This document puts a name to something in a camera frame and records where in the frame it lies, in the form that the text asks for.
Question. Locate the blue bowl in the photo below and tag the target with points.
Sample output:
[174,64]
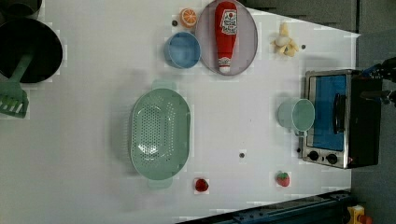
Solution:
[182,50]

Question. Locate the dark red strawberry toy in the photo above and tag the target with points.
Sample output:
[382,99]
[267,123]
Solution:
[201,185]

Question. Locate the grey round plate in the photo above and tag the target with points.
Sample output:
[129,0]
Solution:
[245,46]

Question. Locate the red plush ketchup bottle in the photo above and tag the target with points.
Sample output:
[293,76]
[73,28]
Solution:
[225,33]

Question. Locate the orange slice toy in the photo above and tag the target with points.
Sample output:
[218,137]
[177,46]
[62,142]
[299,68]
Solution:
[188,17]

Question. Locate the green plastic mug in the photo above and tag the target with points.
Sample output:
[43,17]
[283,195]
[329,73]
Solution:
[297,115]

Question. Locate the pink red strawberry toy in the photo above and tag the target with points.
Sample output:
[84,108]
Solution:
[282,179]

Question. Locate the peeled banana toy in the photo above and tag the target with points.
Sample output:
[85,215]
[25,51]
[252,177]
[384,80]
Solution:
[283,43]

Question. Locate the silver black toaster oven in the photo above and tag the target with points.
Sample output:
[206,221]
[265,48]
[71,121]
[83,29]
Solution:
[346,130]

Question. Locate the green plastic spatula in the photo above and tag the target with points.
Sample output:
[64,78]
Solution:
[13,99]

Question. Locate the small black pot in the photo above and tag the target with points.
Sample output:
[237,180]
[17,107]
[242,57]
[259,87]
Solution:
[18,9]

